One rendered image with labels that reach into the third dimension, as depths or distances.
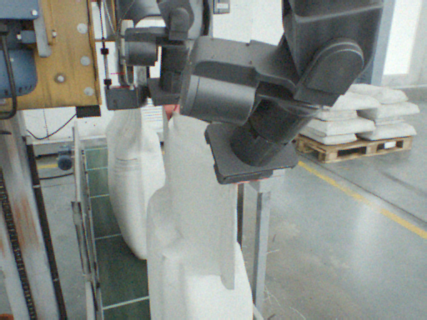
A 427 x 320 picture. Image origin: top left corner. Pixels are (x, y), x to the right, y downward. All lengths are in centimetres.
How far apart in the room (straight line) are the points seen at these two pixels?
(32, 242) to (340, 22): 99
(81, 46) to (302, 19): 69
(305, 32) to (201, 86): 9
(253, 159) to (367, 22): 18
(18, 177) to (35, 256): 24
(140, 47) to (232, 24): 405
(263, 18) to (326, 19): 535
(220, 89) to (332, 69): 9
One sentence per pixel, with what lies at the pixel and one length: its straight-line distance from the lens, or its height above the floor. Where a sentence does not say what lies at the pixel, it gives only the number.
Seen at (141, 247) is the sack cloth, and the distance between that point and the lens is 137.
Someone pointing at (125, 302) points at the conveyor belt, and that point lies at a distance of 122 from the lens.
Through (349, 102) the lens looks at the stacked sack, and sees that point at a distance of 352.
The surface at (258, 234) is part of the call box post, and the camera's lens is 106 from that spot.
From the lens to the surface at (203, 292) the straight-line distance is 62.
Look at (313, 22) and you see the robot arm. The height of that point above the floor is 120.
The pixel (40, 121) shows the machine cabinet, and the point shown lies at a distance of 371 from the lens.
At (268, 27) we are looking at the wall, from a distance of 565.
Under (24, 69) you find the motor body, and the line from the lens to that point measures 72.
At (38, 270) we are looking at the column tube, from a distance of 116.
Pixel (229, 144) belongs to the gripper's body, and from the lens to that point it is 39.
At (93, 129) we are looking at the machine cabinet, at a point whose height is 27.
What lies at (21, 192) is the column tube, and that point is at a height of 80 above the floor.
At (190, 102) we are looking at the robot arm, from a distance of 29.
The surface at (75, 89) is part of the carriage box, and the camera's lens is 90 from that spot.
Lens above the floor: 119
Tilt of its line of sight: 21 degrees down
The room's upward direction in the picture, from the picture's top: straight up
